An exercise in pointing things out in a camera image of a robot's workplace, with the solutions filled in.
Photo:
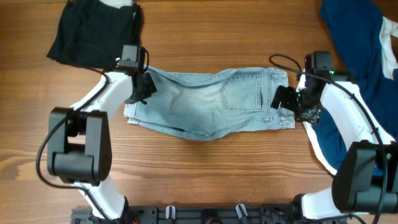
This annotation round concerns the light blue denim shorts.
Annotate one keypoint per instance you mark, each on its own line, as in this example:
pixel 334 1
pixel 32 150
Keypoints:
pixel 204 107

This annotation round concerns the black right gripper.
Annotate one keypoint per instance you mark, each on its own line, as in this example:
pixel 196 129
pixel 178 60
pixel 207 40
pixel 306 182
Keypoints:
pixel 313 116

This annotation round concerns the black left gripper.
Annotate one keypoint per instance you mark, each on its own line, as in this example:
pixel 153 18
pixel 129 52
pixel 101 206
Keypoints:
pixel 151 88

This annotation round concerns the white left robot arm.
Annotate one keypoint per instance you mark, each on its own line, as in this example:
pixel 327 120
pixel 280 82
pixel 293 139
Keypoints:
pixel 78 144

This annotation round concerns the folded black garment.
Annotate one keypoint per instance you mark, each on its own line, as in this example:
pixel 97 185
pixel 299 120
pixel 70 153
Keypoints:
pixel 92 33

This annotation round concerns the blue and white shirt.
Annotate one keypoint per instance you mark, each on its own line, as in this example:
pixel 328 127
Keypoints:
pixel 362 38

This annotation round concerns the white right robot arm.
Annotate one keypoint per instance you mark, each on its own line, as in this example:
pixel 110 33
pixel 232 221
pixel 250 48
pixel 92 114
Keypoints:
pixel 366 182

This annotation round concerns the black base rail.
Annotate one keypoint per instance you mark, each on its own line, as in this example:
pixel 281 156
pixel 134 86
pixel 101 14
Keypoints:
pixel 264 214

